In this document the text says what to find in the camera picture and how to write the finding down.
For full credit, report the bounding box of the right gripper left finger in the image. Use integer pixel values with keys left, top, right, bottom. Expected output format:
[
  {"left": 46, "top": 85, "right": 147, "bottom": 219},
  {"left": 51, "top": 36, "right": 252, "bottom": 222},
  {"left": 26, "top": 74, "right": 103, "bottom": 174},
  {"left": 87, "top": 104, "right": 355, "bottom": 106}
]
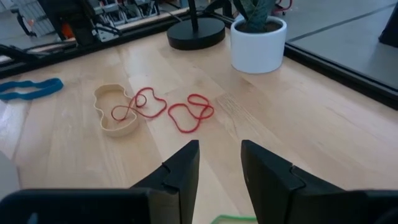
[{"left": 130, "top": 139, "right": 200, "bottom": 224}]

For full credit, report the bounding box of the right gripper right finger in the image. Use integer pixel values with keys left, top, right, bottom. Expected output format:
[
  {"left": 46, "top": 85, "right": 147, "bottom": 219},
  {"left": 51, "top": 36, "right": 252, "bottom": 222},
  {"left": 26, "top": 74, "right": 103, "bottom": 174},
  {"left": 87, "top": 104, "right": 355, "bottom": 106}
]
[{"left": 241, "top": 139, "right": 368, "bottom": 224}]

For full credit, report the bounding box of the green rubber band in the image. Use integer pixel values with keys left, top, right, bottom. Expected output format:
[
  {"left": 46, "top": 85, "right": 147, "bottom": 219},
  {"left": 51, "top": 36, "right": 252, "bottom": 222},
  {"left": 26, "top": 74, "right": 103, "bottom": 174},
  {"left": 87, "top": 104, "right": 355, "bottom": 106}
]
[{"left": 211, "top": 214, "right": 259, "bottom": 224}]

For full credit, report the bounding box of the red rubber band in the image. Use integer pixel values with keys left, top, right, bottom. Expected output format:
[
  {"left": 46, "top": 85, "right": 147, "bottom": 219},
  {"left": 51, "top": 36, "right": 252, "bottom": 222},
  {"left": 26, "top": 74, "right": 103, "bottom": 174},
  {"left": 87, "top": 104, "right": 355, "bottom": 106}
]
[
  {"left": 167, "top": 93, "right": 215, "bottom": 134},
  {"left": 111, "top": 86, "right": 168, "bottom": 122}
]

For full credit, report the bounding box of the tan rubber band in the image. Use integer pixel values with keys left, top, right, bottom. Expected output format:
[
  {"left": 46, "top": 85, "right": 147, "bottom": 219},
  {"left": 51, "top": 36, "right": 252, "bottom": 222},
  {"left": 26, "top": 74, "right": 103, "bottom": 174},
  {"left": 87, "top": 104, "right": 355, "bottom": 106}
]
[{"left": 93, "top": 83, "right": 139, "bottom": 138}]

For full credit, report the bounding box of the white round plant pot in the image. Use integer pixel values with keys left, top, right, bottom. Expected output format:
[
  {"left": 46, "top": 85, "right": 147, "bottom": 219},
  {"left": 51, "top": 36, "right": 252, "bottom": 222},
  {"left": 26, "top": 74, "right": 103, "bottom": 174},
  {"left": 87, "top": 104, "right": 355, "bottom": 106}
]
[{"left": 230, "top": 15, "right": 287, "bottom": 75}]

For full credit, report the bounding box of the white globe table lamp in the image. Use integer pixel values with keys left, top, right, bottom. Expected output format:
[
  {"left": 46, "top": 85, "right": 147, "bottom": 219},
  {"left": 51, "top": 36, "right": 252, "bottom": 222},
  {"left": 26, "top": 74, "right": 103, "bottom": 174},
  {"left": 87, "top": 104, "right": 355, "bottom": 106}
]
[{"left": 167, "top": 0, "right": 226, "bottom": 51}]

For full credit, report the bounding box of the green snake plant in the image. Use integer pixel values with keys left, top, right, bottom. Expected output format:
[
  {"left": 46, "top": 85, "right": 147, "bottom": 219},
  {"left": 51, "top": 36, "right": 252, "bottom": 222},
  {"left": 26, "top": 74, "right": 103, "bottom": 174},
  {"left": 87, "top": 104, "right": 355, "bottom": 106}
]
[{"left": 233, "top": 0, "right": 277, "bottom": 34}]

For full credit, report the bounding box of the grey electronics box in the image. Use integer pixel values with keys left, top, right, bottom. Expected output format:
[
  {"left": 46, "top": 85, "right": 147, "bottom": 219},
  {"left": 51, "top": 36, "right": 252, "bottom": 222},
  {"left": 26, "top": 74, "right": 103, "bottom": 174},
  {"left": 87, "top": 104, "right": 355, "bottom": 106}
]
[{"left": 88, "top": 0, "right": 160, "bottom": 26}]

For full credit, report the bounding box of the black floor stand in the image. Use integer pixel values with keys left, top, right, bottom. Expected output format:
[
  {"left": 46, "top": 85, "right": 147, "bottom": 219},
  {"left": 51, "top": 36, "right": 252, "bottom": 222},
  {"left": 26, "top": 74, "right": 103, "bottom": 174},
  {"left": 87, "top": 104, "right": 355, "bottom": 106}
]
[{"left": 378, "top": 2, "right": 398, "bottom": 48}]

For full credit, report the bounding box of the red cable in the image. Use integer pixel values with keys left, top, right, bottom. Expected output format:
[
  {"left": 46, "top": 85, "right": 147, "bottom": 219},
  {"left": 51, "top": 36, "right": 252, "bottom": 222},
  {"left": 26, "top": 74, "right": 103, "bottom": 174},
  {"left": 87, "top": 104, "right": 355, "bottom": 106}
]
[{"left": 273, "top": 0, "right": 294, "bottom": 15}]

